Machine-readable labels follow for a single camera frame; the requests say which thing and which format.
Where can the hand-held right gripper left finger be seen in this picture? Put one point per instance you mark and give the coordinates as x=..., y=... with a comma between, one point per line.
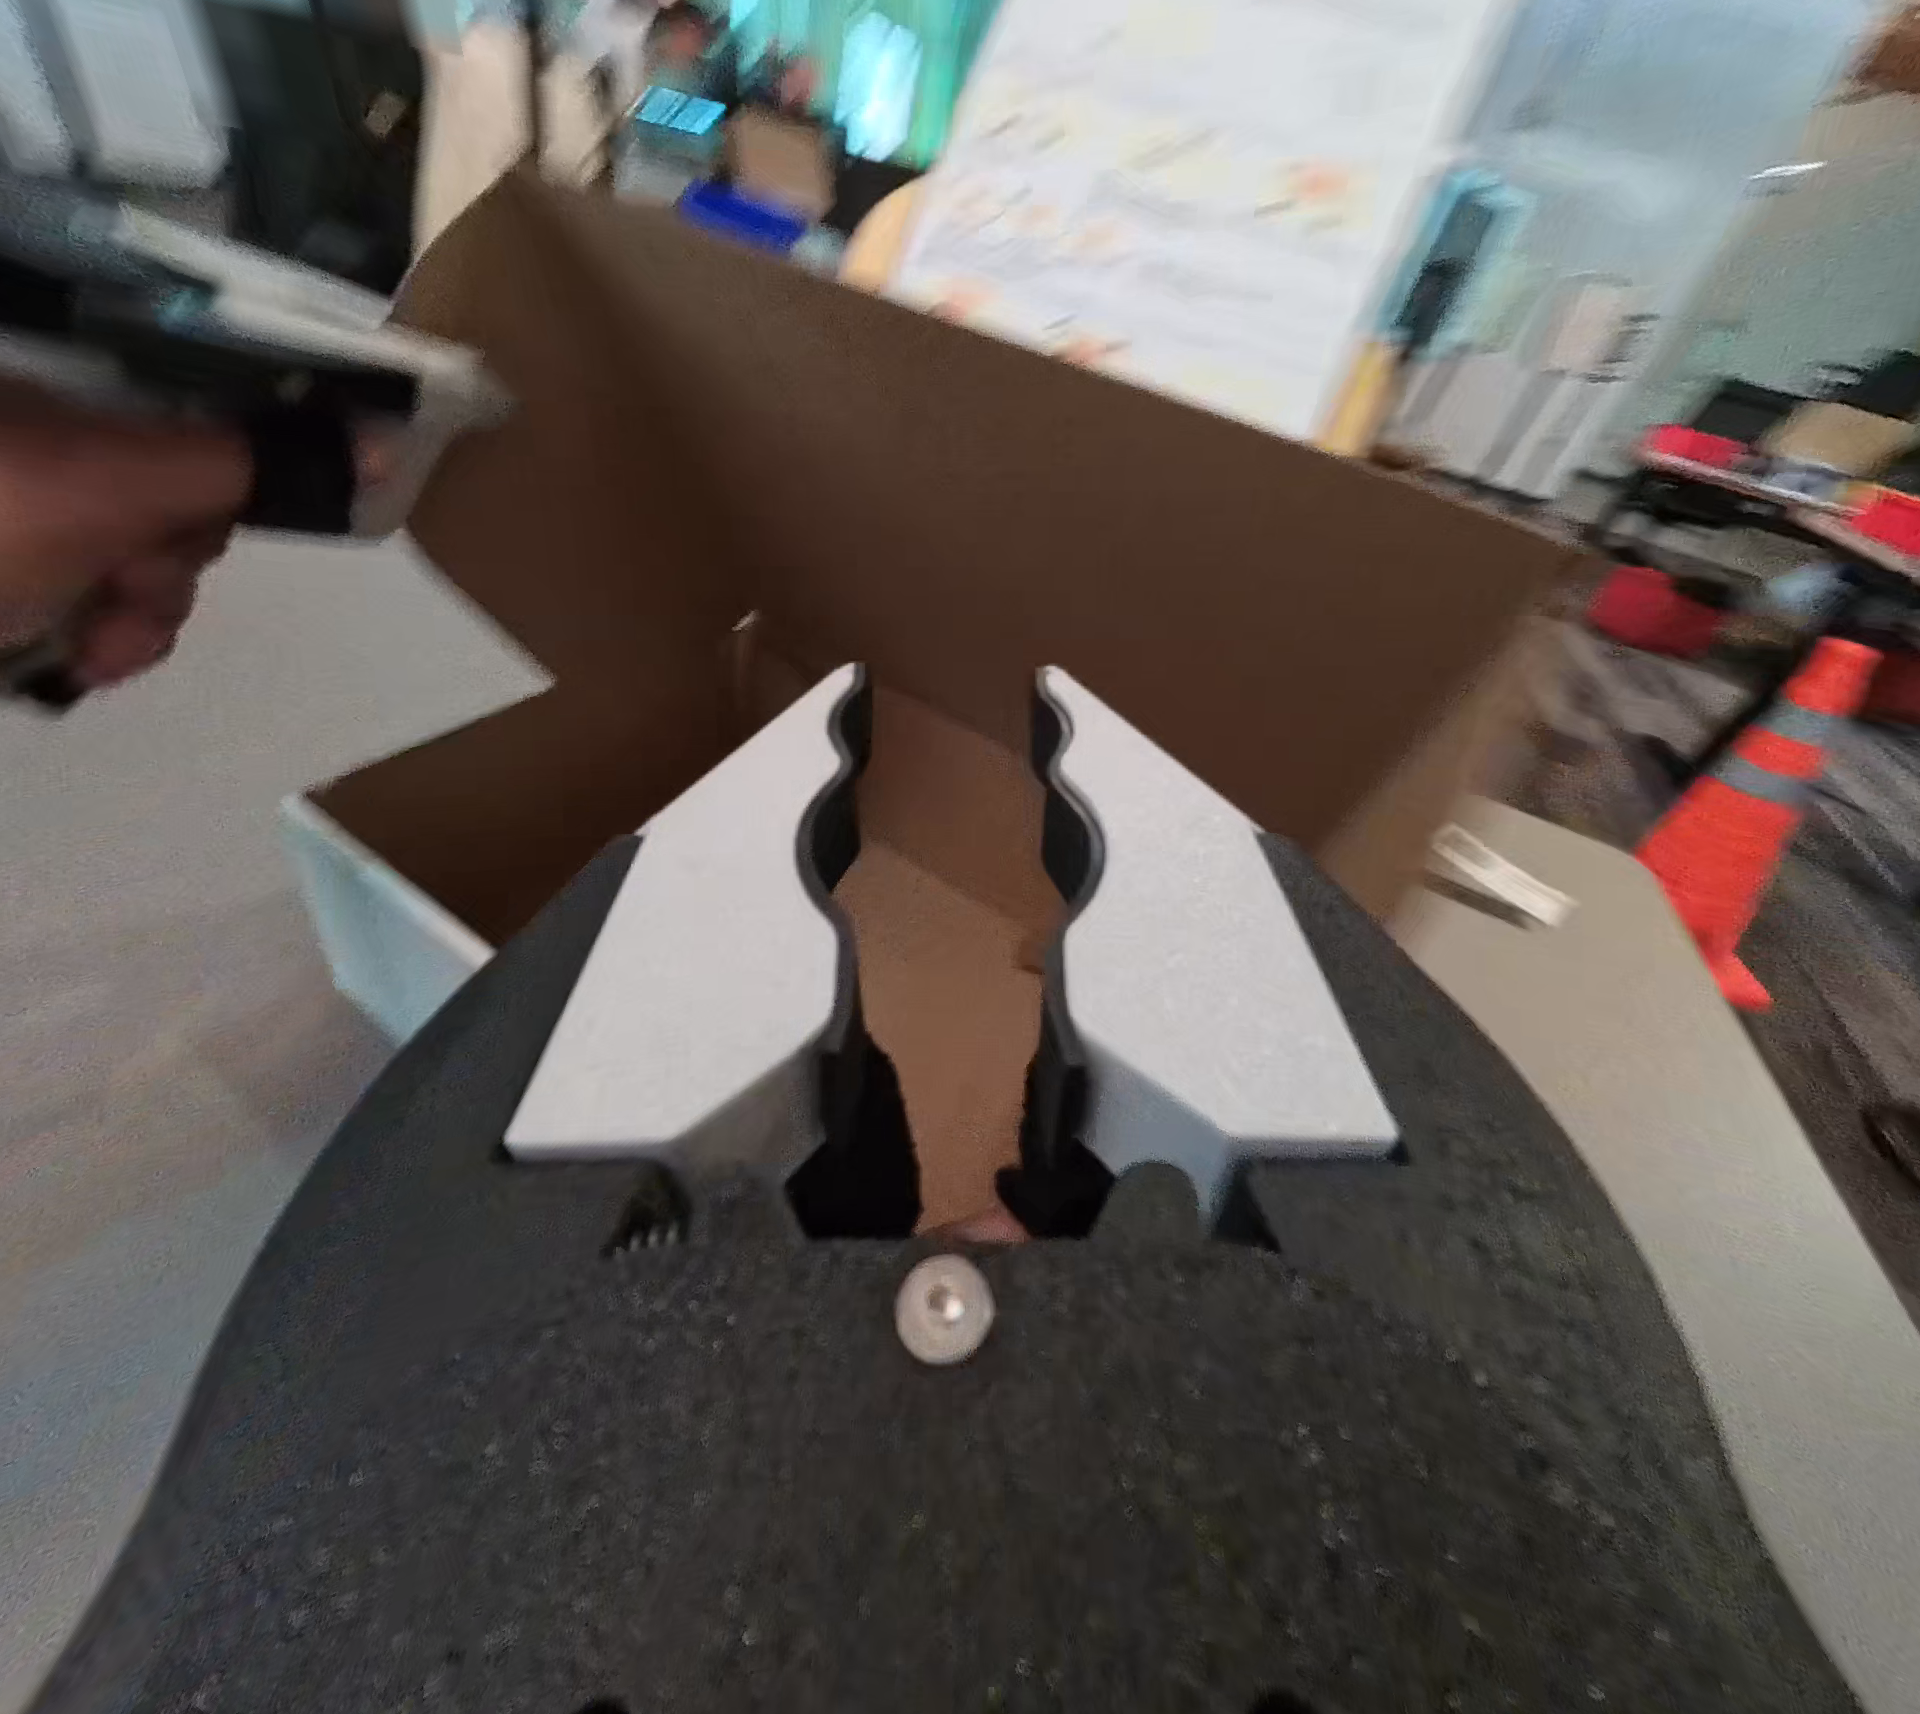
x=705, y=978

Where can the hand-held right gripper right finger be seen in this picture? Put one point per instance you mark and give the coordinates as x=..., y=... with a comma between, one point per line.
x=1214, y=978

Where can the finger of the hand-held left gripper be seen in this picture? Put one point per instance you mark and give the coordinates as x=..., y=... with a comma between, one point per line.
x=330, y=319
x=322, y=469

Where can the white cardboard box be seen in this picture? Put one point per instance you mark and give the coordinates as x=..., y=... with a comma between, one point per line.
x=900, y=499

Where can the person's left hand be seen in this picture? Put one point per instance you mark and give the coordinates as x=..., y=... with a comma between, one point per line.
x=105, y=529

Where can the blue bin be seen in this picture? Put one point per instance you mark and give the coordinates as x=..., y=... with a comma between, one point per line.
x=743, y=211

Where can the orange traffic cone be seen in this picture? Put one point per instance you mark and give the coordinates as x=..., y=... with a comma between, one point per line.
x=1755, y=798

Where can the red bin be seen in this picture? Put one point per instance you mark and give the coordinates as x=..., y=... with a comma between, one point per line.
x=1651, y=613

